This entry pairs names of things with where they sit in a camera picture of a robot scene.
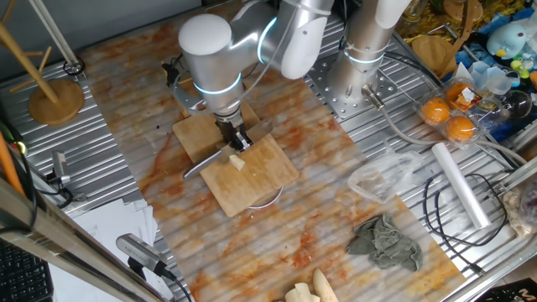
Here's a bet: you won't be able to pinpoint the silver camera on clamp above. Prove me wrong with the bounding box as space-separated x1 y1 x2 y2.
39 149 87 210

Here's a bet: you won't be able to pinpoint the black printed box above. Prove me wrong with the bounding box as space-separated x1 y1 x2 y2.
476 277 537 302

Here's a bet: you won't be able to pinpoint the clear plastic bag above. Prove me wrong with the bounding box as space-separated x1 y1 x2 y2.
347 148 425 205

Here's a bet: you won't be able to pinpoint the round wooden disc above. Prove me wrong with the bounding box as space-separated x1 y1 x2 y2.
410 35 457 79
0 0 86 126

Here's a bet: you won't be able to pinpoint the oranges in plastic tray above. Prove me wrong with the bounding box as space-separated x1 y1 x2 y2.
414 77 511 150

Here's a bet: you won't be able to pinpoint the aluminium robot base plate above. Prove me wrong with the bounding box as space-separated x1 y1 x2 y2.
305 56 399 120

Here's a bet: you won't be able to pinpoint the grey hose with connector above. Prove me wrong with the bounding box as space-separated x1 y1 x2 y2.
361 83 528 167

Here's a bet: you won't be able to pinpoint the stack of white papers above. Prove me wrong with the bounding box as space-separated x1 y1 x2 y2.
49 197 180 302

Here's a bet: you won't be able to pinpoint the yellow plastic bag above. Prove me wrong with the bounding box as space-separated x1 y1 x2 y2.
396 0 525 47

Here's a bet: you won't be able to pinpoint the clear plastic cup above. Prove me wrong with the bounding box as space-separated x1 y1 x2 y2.
469 61 521 96

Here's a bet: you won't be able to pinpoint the wooden cutting board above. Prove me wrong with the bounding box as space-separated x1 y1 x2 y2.
172 102 300 218

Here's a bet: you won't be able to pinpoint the steel loop handle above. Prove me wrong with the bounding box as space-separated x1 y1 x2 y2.
247 185 285 210

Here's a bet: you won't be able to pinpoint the aluminium frame beam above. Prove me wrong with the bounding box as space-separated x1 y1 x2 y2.
0 178 167 302

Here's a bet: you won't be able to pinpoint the green yellow toy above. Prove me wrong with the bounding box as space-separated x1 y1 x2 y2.
509 57 536 80

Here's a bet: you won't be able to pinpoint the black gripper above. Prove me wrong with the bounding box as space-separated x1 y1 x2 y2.
215 118 254 152

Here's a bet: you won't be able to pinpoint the orange marble pattern mat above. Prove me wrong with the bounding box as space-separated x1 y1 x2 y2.
79 12 467 302

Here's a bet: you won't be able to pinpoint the plastic bag with food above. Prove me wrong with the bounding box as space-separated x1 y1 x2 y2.
502 178 537 238

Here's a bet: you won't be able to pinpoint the black ring clamp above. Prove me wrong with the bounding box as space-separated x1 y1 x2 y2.
62 57 86 77

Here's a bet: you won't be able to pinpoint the orange pole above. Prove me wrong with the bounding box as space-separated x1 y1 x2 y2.
0 129 25 196

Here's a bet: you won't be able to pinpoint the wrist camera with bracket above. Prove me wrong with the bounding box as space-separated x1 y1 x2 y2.
161 61 206 117

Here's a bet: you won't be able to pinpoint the clear plastic wrap roll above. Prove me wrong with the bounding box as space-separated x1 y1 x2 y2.
430 142 492 230

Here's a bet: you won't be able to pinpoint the black computer keyboard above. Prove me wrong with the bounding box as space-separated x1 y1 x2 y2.
0 241 55 302

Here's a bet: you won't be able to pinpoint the blue penguin plush toy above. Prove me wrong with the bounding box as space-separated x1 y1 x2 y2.
486 22 529 59

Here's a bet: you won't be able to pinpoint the black cable on frame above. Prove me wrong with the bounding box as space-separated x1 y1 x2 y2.
0 121 39 236

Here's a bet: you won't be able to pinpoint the wooden stand with pole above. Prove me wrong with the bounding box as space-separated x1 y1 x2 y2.
438 0 483 81

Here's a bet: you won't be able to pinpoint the grey green rag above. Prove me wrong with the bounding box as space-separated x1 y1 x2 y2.
346 212 424 273

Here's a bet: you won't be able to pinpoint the thin black cable with plug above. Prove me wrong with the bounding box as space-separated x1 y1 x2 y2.
422 173 508 276

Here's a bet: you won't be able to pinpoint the orange fruit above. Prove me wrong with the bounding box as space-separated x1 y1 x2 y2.
420 96 451 125
445 81 475 108
444 115 477 143

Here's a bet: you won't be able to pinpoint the silver camera with black cable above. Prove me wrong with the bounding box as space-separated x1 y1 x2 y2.
116 233 194 302

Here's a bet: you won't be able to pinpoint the white metal rod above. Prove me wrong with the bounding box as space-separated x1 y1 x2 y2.
28 0 81 68

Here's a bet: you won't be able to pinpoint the dark glass bowl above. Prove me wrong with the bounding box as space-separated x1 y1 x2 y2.
501 90 534 120

